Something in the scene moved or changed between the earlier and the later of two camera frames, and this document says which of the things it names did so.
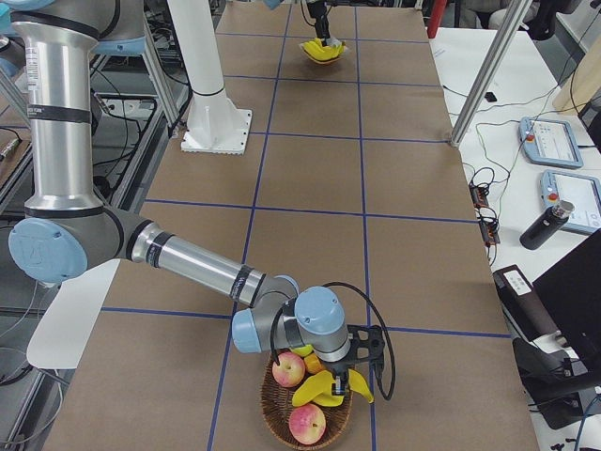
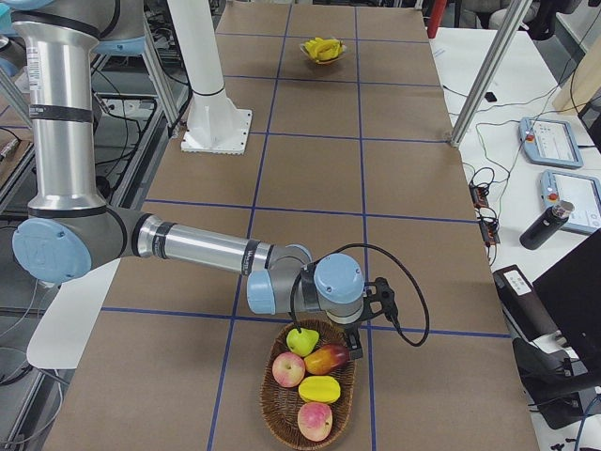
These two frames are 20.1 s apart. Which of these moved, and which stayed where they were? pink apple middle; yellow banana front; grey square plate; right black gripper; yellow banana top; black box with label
Moved: right black gripper; yellow banana front
Stayed: grey square plate; black box with label; yellow banana top; pink apple middle
